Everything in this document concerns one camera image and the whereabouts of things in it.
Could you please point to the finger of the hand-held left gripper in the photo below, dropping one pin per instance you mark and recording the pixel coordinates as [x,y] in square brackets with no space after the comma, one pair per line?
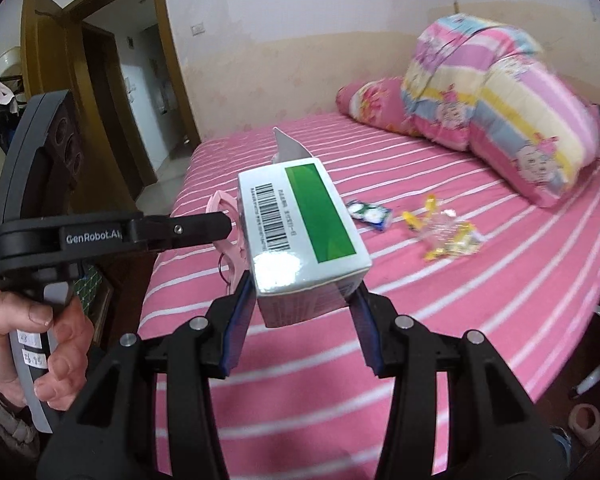
[190,230]

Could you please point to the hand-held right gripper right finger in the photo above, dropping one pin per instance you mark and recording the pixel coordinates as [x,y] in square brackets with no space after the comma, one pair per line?
[365,330]

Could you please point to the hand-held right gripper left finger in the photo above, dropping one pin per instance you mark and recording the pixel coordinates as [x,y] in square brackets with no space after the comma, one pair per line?
[237,330]

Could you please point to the white and green box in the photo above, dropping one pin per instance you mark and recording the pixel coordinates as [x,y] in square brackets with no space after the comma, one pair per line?
[305,220]

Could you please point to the person's left hand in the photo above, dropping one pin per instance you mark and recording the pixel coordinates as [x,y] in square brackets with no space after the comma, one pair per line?
[0,340]

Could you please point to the pink plastic hanger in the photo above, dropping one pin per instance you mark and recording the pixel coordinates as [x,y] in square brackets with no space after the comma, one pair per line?
[232,255]

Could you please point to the blue and white wrapper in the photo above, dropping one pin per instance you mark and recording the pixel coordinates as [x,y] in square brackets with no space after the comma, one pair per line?
[370,214]

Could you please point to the bed with pink striped sheet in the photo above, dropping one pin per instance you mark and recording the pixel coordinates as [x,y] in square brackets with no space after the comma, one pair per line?
[480,310]

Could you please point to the clear yellow candy wrapper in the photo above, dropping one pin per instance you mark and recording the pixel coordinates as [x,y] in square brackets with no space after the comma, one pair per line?
[445,235]

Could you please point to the wooden door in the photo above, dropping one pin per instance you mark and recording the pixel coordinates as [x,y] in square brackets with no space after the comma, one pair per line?
[55,60]

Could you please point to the pink floral pillow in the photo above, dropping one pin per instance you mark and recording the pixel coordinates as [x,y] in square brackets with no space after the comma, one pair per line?
[375,105]

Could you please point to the beige slipper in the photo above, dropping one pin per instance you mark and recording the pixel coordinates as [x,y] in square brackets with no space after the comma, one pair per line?
[586,422]

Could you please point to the folded pastel striped quilt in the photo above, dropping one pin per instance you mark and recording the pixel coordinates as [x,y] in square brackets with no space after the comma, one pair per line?
[500,105]

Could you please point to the wooden door frame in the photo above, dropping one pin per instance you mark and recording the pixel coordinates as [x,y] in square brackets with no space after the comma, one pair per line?
[172,60]

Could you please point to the white light switch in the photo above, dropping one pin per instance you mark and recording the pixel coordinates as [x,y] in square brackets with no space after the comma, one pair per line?
[197,28]

